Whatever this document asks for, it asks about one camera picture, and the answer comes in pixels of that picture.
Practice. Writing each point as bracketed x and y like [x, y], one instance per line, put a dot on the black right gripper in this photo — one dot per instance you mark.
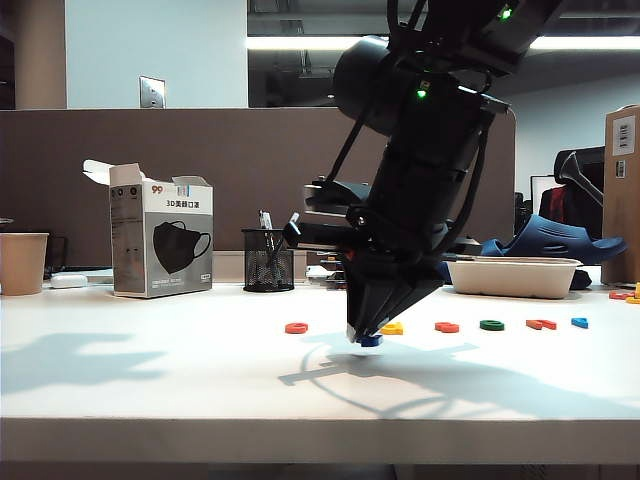
[400, 245]

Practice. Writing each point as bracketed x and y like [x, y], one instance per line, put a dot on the blue letter y magnet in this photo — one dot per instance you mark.
[371, 341]

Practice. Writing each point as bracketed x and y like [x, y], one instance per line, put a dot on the orange letter s magnet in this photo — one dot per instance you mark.
[446, 327]

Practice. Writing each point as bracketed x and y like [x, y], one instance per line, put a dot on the green letter e magnet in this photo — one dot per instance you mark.
[491, 325]

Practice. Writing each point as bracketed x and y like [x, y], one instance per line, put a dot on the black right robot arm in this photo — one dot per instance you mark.
[430, 125]

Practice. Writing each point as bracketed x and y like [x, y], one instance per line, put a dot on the yellow letter a magnet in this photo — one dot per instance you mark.
[395, 329]

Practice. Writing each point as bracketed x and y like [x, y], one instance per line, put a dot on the colourful magnet letter pack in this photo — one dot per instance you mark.
[335, 285]
[331, 261]

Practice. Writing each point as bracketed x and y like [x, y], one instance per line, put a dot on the orange letter c magnet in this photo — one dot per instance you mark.
[296, 328]

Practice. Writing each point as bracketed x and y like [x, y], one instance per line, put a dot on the orange letter n magnet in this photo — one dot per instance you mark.
[537, 324]

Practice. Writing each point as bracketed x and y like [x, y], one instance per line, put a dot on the light blue letter magnet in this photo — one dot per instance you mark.
[580, 322]

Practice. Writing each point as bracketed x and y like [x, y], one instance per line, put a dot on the black mesh pen holder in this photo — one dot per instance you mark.
[269, 262]

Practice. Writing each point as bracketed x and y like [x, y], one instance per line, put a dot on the black and silver pen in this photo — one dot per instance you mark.
[295, 218]
[265, 220]

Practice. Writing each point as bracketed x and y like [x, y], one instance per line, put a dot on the beige pulp food container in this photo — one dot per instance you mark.
[510, 280]

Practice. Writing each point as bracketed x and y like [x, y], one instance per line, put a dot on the white monitor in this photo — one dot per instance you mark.
[542, 187]

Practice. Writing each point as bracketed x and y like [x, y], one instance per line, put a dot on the red garment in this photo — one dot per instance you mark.
[555, 202]

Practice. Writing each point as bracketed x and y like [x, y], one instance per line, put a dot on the black office chair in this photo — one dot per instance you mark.
[580, 200]

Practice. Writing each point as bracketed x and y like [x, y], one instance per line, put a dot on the grey face mask box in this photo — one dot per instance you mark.
[160, 240]

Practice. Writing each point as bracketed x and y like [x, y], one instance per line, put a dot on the brown desk partition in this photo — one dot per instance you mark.
[200, 150]

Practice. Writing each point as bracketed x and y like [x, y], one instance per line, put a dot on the cardboard box with labels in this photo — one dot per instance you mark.
[620, 200]

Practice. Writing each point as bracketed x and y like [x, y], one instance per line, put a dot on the white ceiling light strip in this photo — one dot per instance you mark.
[300, 42]

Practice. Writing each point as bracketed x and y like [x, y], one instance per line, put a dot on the white earbuds case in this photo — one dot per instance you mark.
[69, 281]

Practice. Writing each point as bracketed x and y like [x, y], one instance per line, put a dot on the brown paper cup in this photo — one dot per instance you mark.
[22, 265]

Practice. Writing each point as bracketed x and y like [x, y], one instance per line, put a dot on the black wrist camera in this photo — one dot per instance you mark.
[330, 197]

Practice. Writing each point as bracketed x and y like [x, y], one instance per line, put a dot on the metal wall switch plate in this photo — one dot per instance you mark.
[152, 92]

